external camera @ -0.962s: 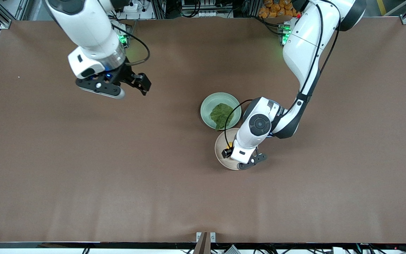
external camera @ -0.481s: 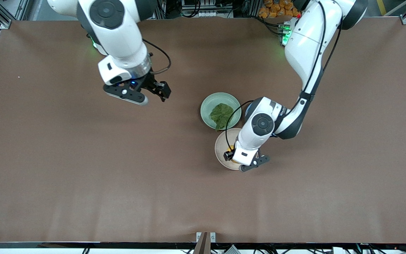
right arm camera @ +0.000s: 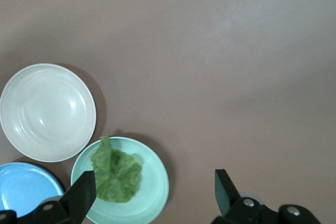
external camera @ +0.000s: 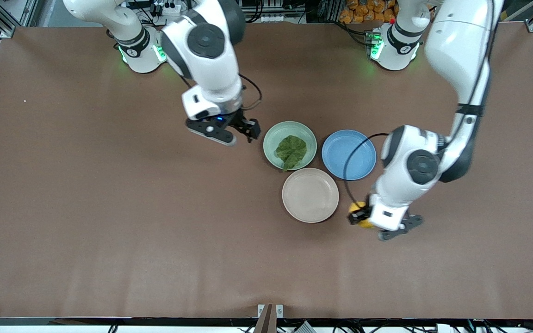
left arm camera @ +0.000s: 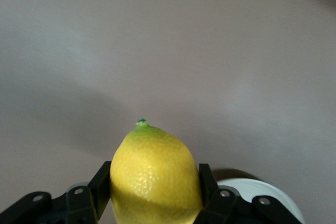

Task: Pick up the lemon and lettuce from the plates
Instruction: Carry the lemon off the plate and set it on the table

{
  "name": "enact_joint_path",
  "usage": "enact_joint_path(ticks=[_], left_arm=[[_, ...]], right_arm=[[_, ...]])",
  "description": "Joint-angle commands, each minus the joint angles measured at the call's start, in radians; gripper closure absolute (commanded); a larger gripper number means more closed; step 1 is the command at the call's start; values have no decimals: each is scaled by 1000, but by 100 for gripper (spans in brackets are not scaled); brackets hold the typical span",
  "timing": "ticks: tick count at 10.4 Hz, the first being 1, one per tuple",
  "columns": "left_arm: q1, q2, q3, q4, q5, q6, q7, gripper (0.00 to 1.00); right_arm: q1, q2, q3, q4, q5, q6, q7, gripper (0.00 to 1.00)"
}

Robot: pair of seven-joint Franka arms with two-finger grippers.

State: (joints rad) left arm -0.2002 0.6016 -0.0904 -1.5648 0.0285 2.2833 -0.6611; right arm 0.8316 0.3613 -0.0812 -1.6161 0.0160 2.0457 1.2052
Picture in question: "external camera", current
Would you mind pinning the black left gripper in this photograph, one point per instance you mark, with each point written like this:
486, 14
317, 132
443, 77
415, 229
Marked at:
355, 216

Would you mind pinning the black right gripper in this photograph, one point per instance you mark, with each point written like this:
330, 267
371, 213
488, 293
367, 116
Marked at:
239, 122

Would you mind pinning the yellow lemon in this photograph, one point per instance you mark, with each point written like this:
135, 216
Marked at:
362, 226

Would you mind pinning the green lettuce leaf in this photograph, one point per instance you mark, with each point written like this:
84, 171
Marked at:
292, 149

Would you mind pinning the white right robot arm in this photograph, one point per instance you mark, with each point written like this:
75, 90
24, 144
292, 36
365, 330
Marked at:
211, 69

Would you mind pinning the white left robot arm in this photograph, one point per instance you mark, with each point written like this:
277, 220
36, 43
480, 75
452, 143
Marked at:
456, 41

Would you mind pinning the pale green plate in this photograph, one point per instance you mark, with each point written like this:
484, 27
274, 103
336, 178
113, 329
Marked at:
275, 138

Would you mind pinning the beige plate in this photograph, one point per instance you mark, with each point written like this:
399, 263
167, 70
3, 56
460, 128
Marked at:
310, 195

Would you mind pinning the blue plate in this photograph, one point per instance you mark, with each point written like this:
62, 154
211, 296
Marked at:
336, 155

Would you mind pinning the white power strip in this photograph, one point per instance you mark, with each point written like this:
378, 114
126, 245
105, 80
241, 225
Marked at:
167, 8

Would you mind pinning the brown table cover sheet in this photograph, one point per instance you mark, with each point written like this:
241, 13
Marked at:
155, 254

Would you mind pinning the bag of orange snacks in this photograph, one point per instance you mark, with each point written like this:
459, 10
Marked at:
363, 11

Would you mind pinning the metal mounting bracket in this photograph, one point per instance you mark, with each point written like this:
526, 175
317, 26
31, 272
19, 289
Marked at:
270, 312

